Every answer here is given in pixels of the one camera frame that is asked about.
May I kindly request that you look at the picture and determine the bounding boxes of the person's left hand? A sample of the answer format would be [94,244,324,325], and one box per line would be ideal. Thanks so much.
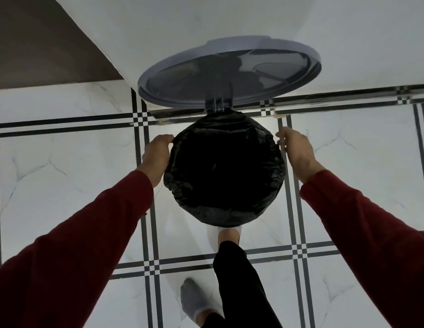
[136,134,174,188]

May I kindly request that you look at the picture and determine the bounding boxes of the person's right hand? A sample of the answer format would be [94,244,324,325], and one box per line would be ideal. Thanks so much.
[276,126,326,184]

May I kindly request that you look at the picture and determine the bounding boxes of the black plastic trash bag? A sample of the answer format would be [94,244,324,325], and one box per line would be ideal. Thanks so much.
[163,110,287,228]

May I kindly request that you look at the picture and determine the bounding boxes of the person's right forearm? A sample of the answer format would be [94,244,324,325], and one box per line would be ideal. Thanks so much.
[300,169,424,328]

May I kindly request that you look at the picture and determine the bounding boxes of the person's left forearm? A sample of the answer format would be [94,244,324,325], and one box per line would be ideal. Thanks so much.
[0,169,154,328]

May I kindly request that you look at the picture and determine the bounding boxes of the grey round bin lid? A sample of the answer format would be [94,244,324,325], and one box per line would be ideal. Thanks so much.
[137,35,322,110]

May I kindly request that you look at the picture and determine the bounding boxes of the person's right foot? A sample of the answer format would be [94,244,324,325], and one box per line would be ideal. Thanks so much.
[217,227,242,247]

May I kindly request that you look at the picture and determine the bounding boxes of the person's right leg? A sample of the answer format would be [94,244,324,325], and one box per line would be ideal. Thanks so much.
[212,240,283,328]

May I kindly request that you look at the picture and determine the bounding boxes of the person's leg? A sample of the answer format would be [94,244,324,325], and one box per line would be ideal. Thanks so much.
[212,240,283,328]
[196,309,227,328]

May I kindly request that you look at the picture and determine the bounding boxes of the person's left foot grey sock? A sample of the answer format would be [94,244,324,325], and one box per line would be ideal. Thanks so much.
[180,278,220,327]

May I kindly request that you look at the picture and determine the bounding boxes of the person's left leg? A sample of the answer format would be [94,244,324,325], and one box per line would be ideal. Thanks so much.
[196,309,227,328]

